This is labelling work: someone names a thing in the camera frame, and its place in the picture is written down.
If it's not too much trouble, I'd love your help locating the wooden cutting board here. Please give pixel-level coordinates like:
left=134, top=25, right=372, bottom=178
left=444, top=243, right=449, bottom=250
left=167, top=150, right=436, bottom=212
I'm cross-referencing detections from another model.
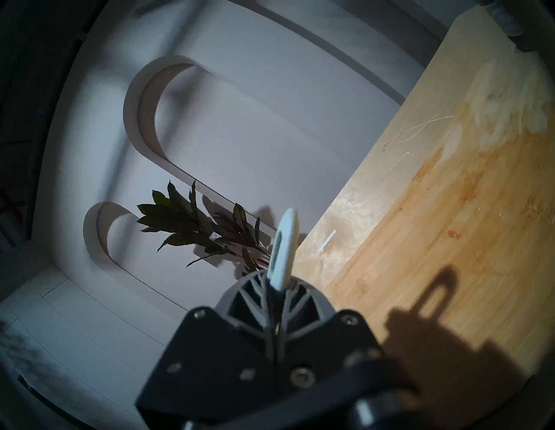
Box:
left=323, top=52, right=555, bottom=382

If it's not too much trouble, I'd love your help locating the knife with light blue handle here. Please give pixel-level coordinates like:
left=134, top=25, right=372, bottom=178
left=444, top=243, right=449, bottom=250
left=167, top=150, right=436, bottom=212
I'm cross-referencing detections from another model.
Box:
left=266, top=208, right=300, bottom=291

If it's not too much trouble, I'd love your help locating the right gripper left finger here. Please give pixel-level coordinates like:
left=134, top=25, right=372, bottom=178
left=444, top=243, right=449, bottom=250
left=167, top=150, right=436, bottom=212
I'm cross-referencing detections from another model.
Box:
left=137, top=272, right=278, bottom=430

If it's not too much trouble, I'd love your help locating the tall potted dark-leaved plant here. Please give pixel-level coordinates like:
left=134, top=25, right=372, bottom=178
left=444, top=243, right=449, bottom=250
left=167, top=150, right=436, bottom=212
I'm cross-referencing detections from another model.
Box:
left=137, top=180, right=271, bottom=276

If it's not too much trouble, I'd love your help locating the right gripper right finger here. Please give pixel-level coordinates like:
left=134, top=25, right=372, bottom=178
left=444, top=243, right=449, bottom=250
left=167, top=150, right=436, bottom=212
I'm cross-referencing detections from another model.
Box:
left=277, top=279, right=419, bottom=430

